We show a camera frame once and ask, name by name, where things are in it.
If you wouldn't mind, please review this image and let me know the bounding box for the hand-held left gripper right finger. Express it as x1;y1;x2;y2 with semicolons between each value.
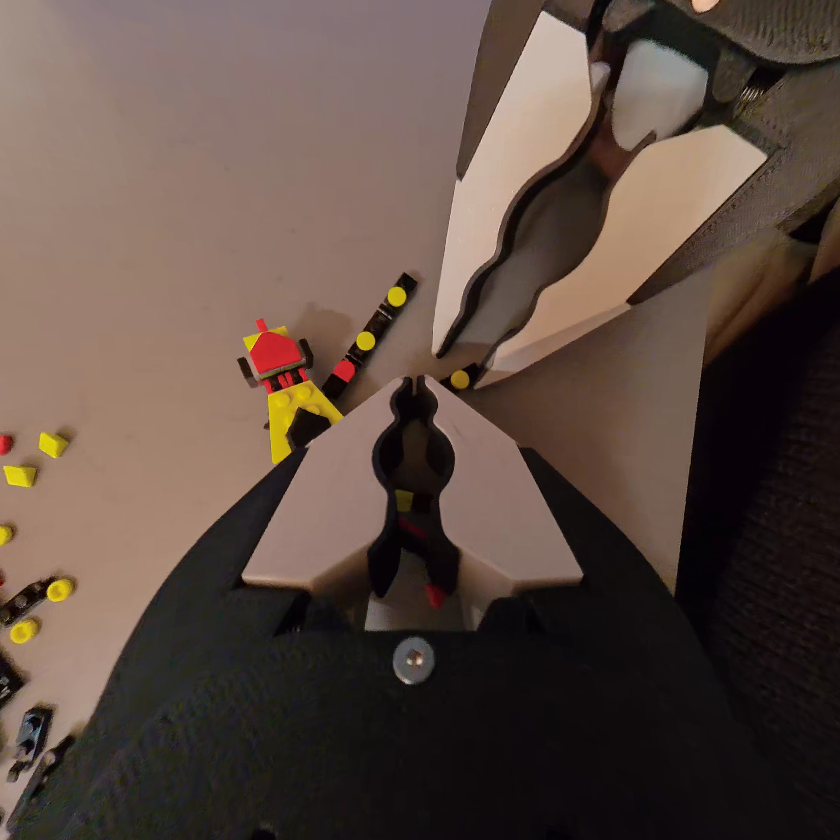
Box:
420;375;585;611

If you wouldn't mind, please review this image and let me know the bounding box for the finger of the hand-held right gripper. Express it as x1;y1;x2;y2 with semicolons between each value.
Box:
431;10;613;360
474;38;770;390

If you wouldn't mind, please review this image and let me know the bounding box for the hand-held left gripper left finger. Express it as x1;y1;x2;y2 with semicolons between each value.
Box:
241;375;414;599

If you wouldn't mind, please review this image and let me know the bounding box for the black yellow red lego model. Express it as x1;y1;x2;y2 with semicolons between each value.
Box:
236;272;480;610

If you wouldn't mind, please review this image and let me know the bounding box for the pile of loose lego pieces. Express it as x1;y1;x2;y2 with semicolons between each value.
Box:
0;521;76;828

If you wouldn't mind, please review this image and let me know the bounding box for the person's black knit clothing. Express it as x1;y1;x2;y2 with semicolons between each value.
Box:
676;269;840;840

